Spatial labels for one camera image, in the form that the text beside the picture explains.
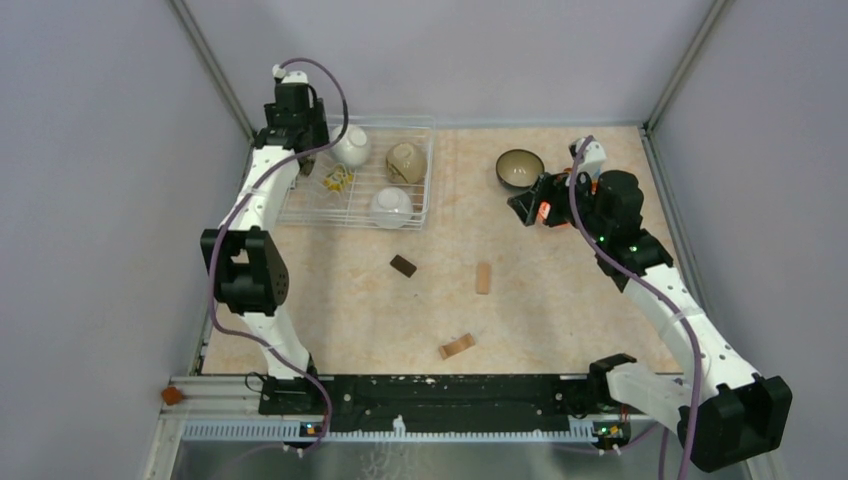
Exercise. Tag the plain white bowl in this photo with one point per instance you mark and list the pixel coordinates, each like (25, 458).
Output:
(391, 208)

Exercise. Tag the small orange block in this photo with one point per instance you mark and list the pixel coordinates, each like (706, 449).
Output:
(172, 395)

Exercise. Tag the light wooden block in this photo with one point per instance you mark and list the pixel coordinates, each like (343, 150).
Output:
(483, 276)

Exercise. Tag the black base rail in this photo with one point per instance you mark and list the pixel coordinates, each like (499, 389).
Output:
(443, 404)

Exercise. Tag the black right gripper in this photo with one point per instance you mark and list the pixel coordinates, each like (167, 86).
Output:
(553, 201)

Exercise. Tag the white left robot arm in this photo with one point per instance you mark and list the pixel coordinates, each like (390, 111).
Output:
(245, 266)

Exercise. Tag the white orange patterned bowl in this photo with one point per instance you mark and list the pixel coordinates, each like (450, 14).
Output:
(555, 214)

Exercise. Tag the dark bowl cream inside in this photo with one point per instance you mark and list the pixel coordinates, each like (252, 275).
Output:
(518, 169)

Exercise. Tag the beige leaf pattern bowl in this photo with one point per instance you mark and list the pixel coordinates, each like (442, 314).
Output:
(406, 163)

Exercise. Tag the dark brown wooden block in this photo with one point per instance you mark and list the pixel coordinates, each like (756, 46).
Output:
(403, 266)

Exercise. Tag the yellow penguin toy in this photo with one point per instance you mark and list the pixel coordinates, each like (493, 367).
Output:
(338, 179)

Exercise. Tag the arched wooden block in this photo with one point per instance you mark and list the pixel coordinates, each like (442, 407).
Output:
(456, 346)

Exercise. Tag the white wire dish rack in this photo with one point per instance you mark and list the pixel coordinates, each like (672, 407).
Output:
(368, 196)

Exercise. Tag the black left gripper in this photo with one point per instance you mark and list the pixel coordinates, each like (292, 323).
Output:
(312, 147)

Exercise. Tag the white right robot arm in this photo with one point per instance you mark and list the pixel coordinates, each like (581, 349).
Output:
(723, 411)

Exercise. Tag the white footed bowl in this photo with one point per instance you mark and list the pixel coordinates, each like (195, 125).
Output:
(354, 149)

